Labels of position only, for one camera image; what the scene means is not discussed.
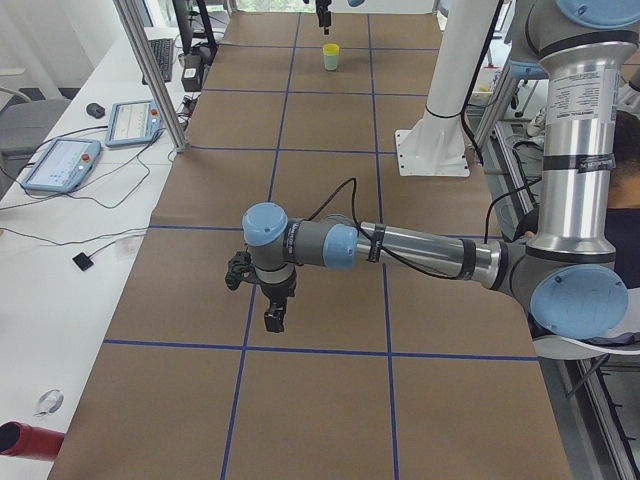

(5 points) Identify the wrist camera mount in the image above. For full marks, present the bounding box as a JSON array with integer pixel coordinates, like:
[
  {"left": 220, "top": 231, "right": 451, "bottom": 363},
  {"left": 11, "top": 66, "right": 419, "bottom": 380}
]
[{"left": 225, "top": 251, "right": 259, "bottom": 291}]

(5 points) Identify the black keyboard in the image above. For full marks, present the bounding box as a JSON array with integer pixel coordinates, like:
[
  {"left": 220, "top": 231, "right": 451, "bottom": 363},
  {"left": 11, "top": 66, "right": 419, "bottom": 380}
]
[{"left": 148, "top": 38, "right": 174, "bottom": 83}]

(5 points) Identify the blue teach pendant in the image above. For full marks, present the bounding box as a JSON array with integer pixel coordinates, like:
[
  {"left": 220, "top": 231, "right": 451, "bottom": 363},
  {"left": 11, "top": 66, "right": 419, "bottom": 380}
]
[
  {"left": 105, "top": 99, "right": 163, "bottom": 148},
  {"left": 21, "top": 137, "right": 102, "bottom": 193}
]

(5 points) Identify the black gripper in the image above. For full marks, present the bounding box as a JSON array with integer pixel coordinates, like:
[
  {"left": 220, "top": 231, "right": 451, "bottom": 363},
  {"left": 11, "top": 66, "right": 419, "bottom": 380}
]
[
  {"left": 260, "top": 272, "right": 297, "bottom": 333},
  {"left": 315, "top": 0, "right": 332, "bottom": 35}
]

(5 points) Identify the black power supply box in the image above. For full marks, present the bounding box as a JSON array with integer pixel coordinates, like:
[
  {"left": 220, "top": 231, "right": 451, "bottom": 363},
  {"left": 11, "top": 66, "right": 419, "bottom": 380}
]
[{"left": 181, "top": 54, "right": 204, "bottom": 93}]

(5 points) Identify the small black square device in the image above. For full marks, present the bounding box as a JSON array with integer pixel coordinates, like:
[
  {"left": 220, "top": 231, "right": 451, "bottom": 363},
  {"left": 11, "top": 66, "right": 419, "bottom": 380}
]
[{"left": 72, "top": 252, "right": 94, "bottom": 271}]

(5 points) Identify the green plastic cup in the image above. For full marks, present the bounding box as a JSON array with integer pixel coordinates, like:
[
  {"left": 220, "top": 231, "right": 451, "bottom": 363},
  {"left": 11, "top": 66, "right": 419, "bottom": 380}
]
[{"left": 323, "top": 54, "right": 340, "bottom": 71}]

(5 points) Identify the far blue teach pendant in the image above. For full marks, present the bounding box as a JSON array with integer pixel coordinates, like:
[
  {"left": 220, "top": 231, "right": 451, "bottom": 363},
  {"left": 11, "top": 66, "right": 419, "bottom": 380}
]
[{"left": 105, "top": 99, "right": 163, "bottom": 148}]

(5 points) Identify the yellow plastic cup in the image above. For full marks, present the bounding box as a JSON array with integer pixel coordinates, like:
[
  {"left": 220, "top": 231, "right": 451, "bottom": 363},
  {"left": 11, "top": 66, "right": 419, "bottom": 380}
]
[{"left": 322, "top": 43, "right": 340, "bottom": 57}]

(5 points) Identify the near blue teach pendant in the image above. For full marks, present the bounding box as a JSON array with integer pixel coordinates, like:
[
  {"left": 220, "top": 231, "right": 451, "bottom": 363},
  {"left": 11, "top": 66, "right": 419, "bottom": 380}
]
[{"left": 21, "top": 137, "right": 102, "bottom": 193}]

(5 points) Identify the red bottle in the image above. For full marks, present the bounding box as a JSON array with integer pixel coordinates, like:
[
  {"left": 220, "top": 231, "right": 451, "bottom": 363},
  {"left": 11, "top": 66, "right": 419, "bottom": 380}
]
[{"left": 1, "top": 421, "right": 65, "bottom": 461}]

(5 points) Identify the clear tape roll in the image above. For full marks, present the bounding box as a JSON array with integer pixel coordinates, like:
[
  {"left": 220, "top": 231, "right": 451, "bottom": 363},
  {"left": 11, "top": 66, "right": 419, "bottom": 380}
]
[{"left": 34, "top": 389, "right": 64, "bottom": 417}]

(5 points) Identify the aluminium frame post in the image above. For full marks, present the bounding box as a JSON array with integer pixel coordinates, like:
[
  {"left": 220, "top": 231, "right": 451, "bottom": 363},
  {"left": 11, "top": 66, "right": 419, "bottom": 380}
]
[{"left": 113, "top": 0, "right": 187, "bottom": 153}]

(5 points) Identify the seated person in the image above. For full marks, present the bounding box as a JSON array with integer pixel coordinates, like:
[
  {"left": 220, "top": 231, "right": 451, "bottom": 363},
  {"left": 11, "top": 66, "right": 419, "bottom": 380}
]
[{"left": 519, "top": 110, "right": 640, "bottom": 346}]

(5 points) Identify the black computer mouse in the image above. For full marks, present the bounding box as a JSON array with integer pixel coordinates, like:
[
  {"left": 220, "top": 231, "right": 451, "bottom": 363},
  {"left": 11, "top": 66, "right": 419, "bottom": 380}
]
[{"left": 86, "top": 102, "right": 106, "bottom": 119}]

